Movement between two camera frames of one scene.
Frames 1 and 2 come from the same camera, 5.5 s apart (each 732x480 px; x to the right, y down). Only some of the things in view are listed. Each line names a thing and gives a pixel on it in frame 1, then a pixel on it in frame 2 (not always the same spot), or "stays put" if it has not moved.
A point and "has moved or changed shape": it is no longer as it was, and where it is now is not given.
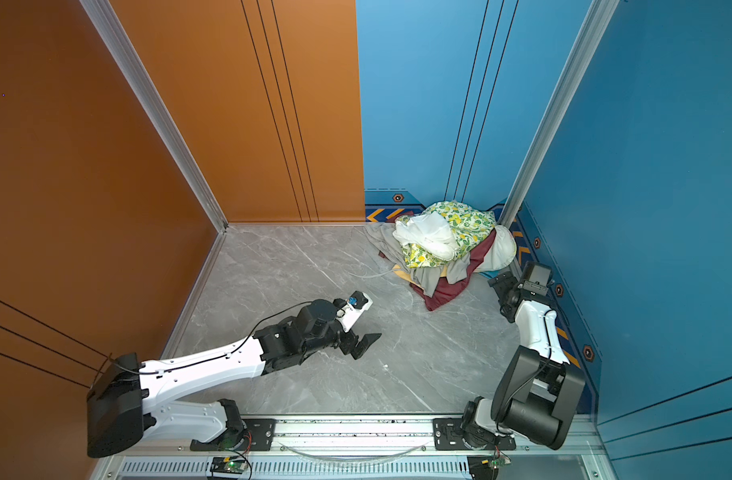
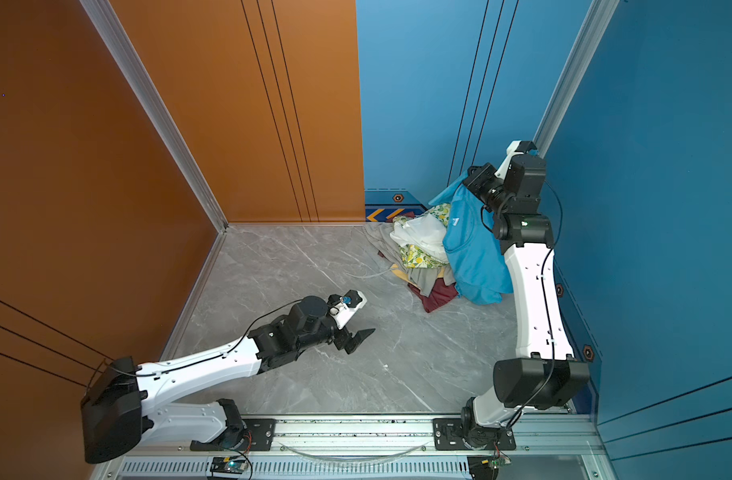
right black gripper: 504,281 -> 475,183
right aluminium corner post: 591,36 stays put
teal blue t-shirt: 491,274 has moved or changed shape
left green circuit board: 229,464 stays put
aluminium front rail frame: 374,447 stays put
